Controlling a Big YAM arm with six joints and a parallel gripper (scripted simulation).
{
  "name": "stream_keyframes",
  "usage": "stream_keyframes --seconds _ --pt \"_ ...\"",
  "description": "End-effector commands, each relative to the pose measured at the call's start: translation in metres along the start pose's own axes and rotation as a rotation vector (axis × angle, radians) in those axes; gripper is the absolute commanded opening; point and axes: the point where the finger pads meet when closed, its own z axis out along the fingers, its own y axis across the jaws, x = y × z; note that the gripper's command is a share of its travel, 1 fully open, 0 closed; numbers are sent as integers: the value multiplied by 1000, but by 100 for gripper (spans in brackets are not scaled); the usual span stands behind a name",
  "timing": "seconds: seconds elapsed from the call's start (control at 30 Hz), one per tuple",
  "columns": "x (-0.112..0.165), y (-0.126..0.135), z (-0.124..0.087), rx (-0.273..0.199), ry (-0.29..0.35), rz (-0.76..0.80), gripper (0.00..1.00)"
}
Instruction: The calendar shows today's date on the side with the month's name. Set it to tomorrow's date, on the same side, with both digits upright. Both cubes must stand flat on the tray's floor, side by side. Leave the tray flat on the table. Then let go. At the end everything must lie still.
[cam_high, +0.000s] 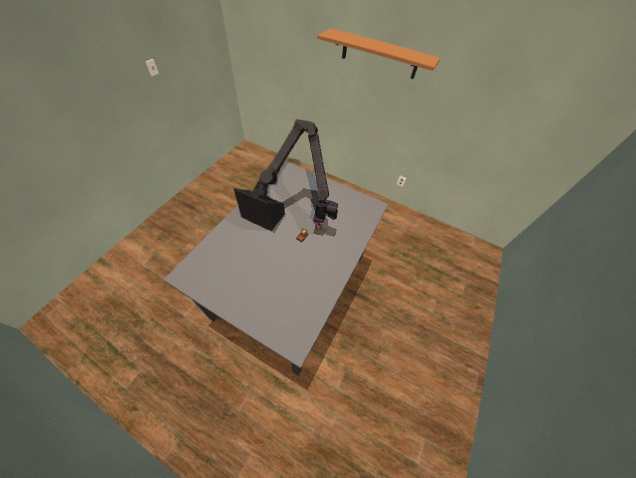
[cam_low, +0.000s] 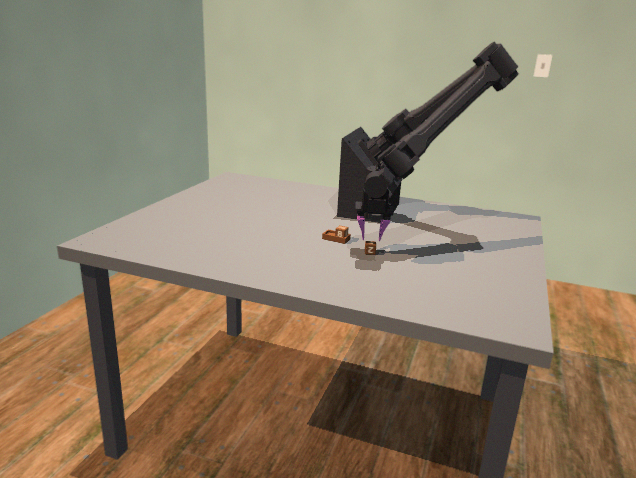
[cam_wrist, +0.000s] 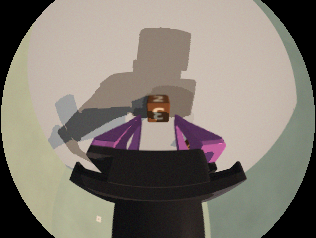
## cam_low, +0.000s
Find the brown cube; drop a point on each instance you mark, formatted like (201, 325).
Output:
(370, 247)
(341, 231)

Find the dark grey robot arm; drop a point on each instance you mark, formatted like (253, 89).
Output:
(427, 122)

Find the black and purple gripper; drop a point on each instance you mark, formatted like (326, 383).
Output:
(362, 214)

